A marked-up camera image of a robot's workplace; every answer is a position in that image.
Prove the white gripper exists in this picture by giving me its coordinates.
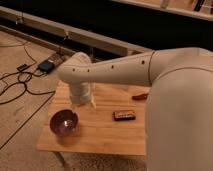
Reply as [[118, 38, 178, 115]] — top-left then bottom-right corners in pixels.
[[69, 83, 96, 109]]

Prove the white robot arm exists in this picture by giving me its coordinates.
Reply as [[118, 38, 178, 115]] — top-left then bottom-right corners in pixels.
[[58, 47, 213, 171]]

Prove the wooden table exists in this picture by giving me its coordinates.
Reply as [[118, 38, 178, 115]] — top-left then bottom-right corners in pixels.
[[37, 82, 149, 156]]

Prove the purple bowl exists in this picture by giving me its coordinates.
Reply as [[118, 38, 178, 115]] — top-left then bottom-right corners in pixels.
[[50, 109, 78, 137]]

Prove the blue electronic box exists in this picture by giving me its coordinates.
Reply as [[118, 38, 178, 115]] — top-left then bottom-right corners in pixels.
[[37, 60, 55, 73]]

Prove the small black adapter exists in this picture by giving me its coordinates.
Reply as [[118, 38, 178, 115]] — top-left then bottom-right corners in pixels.
[[17, 64, 30, 72]]

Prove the black floor cable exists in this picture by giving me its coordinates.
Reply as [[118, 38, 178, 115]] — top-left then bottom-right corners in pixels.
[[0, 43, 56, 106]]

